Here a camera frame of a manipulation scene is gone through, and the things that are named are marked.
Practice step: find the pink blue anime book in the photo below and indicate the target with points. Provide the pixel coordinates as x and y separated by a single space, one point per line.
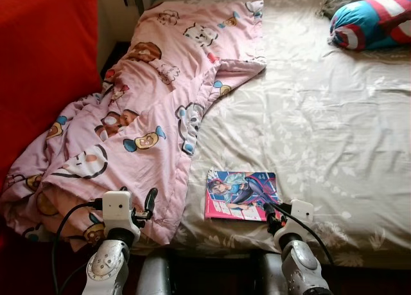
237 192

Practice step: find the silver right robot leg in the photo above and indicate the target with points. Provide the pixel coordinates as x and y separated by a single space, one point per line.
270 279

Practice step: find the red white blue bolster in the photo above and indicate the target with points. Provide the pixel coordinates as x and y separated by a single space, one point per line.
366 25

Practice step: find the pink cartoon print blanket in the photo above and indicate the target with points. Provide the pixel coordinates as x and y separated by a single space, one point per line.
128 115

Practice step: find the beige floral bed sheet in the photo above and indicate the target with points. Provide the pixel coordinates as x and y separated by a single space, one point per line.
321 115

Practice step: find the silver left robot leg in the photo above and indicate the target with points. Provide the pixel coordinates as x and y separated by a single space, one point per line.
154 279

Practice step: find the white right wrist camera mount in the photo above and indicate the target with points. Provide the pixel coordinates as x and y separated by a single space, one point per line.
303 211

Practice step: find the silver robot leg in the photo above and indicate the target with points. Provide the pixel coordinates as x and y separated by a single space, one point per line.
270 279
154 279

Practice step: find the red cushion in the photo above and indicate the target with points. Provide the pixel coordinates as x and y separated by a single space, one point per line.
45 63

